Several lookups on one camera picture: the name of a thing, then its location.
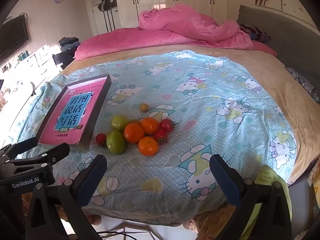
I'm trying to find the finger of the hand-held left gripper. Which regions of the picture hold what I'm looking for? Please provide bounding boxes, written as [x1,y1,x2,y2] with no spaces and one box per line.
[0,137,38,159]
[5,143,70,168]

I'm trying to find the pink duvet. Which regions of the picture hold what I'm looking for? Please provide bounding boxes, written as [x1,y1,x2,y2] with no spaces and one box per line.
[74,4,277,61]

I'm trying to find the dark floral cloth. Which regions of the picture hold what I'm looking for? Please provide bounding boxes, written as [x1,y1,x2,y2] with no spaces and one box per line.
[285,67,320,103]

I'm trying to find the grey headboard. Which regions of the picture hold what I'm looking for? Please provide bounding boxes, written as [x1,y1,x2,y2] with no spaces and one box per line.
[236,5,320,98]

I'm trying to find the black television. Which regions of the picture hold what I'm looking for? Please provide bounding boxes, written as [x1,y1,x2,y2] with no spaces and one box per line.
[0,14,30,62]

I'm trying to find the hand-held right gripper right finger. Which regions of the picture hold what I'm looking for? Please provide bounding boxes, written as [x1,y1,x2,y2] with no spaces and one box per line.
[209,154,293,240]

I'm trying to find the white drawer cabinet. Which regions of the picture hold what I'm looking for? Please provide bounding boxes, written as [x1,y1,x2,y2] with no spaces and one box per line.
[15,44,60,80]

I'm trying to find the dark patterned pillow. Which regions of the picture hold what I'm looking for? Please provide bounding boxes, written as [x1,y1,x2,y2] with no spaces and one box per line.
[240,24,272,42]

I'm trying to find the orange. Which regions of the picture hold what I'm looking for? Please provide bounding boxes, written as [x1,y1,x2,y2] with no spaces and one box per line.
[138,136,159,156]
[140,117,160,135]
[124,123,145,144]

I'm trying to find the green jujube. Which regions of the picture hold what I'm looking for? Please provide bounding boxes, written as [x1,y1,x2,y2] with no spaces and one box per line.
[111,115,130,130]
[106,130,126,155]

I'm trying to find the brown plush cloth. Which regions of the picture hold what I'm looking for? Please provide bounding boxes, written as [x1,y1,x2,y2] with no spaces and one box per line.
[192,204,240,240]

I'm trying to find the blue cartoon cat printed blanket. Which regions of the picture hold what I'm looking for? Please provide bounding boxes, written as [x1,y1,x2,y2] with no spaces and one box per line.
[7,50,298,227]

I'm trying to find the hanging bags and clothes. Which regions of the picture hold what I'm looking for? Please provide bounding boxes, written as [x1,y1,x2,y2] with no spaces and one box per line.
[90,0,118,30]

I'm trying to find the pile of dark clothes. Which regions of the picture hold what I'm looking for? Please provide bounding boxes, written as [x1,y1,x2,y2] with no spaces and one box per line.
[59,37,80,52]

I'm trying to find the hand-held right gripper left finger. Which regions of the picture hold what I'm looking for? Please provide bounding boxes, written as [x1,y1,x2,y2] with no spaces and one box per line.
[25,154,108,240]

